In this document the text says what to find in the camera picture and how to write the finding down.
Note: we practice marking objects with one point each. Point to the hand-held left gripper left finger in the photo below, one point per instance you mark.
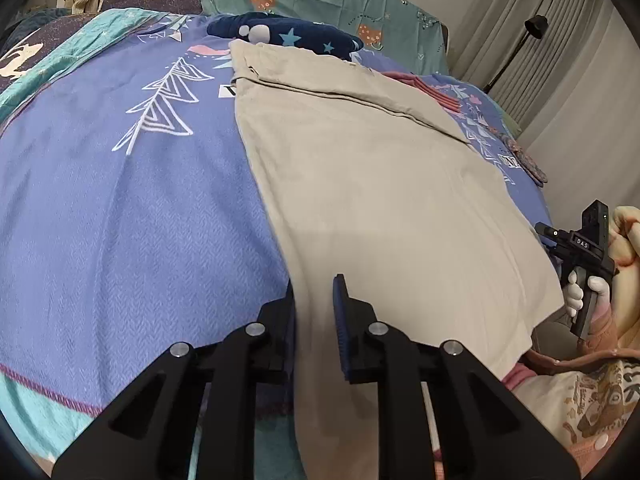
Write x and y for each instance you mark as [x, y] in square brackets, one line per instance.
[280, 340]

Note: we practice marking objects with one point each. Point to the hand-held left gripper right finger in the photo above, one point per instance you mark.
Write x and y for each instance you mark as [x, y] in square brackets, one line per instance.
[340, 325]

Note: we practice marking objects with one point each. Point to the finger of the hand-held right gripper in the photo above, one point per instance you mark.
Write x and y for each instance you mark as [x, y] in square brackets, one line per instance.
[552, 237]

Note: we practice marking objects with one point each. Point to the beige shirt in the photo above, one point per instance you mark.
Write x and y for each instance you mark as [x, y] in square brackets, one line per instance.
[380, 185]

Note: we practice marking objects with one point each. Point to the person's right forearm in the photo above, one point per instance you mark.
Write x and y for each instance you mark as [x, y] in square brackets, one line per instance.
[602, 332]

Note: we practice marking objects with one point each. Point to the person's right hand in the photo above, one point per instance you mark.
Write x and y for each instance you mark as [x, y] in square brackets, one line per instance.
[573, 300]

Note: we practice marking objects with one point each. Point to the floral patterned cloth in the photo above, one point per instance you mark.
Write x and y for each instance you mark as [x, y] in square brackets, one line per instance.
[525, 157]

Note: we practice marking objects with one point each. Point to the green bed sheet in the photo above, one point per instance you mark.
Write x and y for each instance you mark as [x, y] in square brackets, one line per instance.
[511, 122]

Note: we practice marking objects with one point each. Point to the grey curtain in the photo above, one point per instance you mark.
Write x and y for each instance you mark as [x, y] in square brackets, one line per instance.
[565, 85]

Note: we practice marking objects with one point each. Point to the pink folded cloth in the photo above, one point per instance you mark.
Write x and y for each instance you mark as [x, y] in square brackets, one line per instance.
[430, 87]

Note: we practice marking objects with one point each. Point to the blue printed blanket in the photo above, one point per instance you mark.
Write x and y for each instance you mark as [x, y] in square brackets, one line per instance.
[125, 210]

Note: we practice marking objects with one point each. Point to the black floor lamp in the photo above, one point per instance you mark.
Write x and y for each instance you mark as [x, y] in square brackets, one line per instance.
[535, 26]

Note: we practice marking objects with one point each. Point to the navy star-print plush cloth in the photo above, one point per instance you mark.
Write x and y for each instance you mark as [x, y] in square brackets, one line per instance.
[300, 35]

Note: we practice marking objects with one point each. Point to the teal navy printed blanket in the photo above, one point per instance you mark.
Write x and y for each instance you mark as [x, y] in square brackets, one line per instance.
[60, 45]

